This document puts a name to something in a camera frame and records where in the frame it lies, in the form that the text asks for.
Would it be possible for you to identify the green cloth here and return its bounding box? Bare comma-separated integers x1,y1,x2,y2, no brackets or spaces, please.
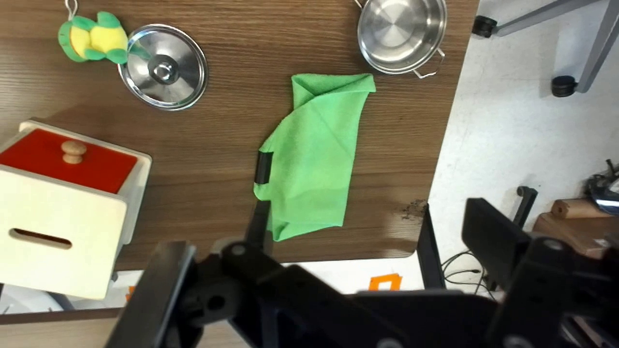
254,73,377,242

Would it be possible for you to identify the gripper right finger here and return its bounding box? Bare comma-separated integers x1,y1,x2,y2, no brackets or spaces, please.
462,197,619,348

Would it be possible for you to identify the wooden drawer knob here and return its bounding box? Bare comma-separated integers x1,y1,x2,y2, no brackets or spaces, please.
61,140,88,165

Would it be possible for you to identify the red drawer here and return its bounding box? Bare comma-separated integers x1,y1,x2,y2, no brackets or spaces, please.
0,128,139,194

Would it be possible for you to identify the white wooden box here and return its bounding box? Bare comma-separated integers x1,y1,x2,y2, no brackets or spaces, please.
0,120,153,300

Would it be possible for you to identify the steel pot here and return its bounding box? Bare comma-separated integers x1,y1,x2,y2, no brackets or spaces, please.
353,0,448,79

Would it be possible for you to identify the steel pot lid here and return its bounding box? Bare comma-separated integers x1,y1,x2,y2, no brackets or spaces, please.
118,24,209,112

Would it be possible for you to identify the green and yellow plush turtle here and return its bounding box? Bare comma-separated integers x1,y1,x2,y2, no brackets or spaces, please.
58,0,129,65

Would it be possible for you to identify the grey frame with casters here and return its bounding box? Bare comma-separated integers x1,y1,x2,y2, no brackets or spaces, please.
472,0,619,98

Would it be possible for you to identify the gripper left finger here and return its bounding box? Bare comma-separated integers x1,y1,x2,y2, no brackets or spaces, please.
104,151,412,348

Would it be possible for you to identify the black cable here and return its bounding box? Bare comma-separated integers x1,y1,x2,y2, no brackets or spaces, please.
440,249,497,295

